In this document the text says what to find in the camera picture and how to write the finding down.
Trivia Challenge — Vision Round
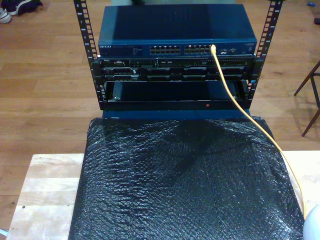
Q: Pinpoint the blue network switch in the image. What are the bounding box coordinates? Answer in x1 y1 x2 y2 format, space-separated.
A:
97 4 258 60

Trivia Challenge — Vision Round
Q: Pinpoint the dark sneaker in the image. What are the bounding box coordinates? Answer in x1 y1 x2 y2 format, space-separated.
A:
6 0 43 16

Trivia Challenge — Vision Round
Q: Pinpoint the black rack server unit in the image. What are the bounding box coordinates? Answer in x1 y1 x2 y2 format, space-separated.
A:
91 56 263 83

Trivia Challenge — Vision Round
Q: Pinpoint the dark chair leg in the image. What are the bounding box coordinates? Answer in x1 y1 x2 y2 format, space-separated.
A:
293 59 320 137

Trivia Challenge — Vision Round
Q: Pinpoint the white sneaker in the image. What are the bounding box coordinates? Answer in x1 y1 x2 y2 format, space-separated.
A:
0 6 12 25

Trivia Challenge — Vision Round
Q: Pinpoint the black textured mat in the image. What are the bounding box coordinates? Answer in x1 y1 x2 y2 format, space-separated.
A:
67 116 307 240

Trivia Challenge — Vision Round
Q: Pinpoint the black chassis with red light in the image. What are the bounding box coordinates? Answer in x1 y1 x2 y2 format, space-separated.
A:
98 79 253 111

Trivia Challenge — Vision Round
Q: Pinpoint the yellow network cable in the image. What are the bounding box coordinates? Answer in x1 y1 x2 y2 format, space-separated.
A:
209 44 307 221

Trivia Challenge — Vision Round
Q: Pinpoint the black perforated rack post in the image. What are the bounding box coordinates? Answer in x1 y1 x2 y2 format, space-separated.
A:
73 0 104 111
254 0 285 63

